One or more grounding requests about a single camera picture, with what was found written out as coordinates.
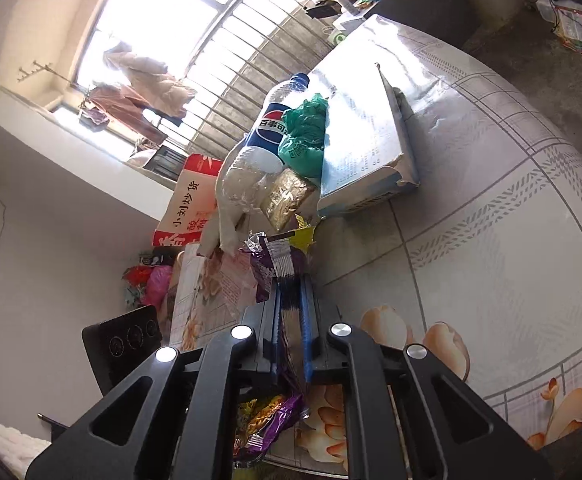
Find gold tissue pack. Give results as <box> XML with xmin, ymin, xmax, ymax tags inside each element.
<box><xmin>260</xmin><ymin>167</ymin><xmax>318</xmax><ymax>231</ymax></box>

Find white towel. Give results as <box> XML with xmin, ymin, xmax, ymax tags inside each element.
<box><xmin>198</xmin><ymin>195</ymin><xmax>252</xmax><ymax>257</ymax></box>

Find hanging clothes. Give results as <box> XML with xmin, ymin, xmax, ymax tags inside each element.
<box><xmin>78</xmin><ymin>42</ymin><xmax>198</xmax><ymax>147</ymax></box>

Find green plastic bag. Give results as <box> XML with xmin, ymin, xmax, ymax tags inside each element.
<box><xmin>277</xmin><ymin>94</ymin><xmax>330</xmax><ymax>179</ymax></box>

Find blue label plastic bottle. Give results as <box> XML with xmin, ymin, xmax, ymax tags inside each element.
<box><xmin>215</xmin><ymin>72</ymin><xmax>332</xmax><ymax>257</ymax></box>

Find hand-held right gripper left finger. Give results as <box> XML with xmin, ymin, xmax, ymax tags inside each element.
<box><xmin>26</xmin><ymin>276</ymin><xmax>282</xmax><ymax>480</ymax></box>

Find purple instant noodle wrapper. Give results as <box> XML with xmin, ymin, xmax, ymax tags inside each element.
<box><xmin>233</xmin><ymin>230</ymin><xmax>318</xmax><ymax>467</ymax></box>

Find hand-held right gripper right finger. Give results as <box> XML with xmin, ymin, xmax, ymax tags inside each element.
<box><xmin>298</xmin><ymin>276</ymin><xmax>554</xmax><ymax>480</ymax></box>

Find red white paper bag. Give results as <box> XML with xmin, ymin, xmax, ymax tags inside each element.
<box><xmin>152</xmin><ymin>154</ymin><xmax>224</xmax><ymax>252</ymax></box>

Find black metal rack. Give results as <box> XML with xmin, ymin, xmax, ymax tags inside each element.
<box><xmin>147</xmin><ymin>145</ymin><xmax>192</xmax><ymax>182</ymax></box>

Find metal window railing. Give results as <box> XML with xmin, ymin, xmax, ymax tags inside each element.
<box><xmin>161</xmin><ymin>0</ymin><xmax>352</xmax><ymax>157</ymax></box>

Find white blue cardboard box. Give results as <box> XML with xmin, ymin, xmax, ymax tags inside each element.
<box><xmin>316</xmin><ymin>62</ymin><xmax>420</xmax><ymax>219</ymax></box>

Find clear packets on floor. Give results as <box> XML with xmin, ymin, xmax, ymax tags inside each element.
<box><xmin>552</xmin><ymin>0</ymin><xmax>582</xmax><ymax>57</ymax></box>

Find black chair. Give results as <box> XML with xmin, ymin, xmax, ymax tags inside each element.
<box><xmin>37</xmin><ymin>305</ymin><xmax>164</xmax><ymax>431</ymax></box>

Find pink plastic bag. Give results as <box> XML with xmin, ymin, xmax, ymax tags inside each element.
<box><xmin>143</xmin><ymin>265</ymin><xmax>174</xmax><ymax>311</ymax></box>

